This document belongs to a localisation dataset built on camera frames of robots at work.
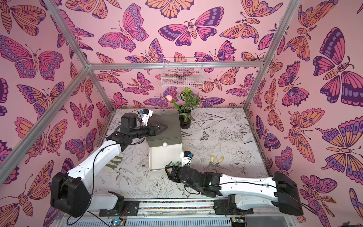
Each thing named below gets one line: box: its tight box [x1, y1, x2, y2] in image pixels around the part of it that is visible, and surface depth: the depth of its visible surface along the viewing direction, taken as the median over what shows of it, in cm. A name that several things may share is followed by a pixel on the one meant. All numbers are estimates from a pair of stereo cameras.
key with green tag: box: [165, 160, 182, 169], surface depth 83 cm
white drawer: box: [148, 142, 183, 171], surface depth 85 cm
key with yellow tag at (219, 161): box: [213, 157, 225, 168], surface depth 92 cm
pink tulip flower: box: [165, 94, 182, 113], surface depth 91 cm
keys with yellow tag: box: [206, 155, 216, 169], surface depth 92 cm
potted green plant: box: [178, 87, 200, 130], surface depth 92 cm
